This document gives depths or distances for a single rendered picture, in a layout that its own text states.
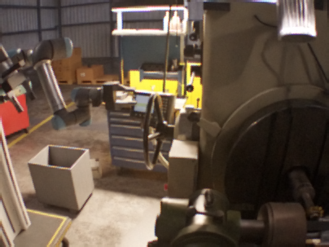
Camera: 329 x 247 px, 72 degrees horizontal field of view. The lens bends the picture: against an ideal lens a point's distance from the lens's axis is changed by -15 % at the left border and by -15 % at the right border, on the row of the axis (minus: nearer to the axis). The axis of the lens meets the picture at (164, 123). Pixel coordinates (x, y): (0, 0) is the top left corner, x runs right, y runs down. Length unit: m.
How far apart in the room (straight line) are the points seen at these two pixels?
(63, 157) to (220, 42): 2.40
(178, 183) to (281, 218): 0.43
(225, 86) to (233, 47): 0.14
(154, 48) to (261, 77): 2.31
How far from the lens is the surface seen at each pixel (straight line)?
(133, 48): 3.24
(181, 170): 0.99
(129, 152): 3.08
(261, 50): 0.95
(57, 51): 1.42
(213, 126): 0.96
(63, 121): 1.26
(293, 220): 0.81
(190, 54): 1.21
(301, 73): 1.01
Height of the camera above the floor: 1.79
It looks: 21 degrees down
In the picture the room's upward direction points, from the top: straight up
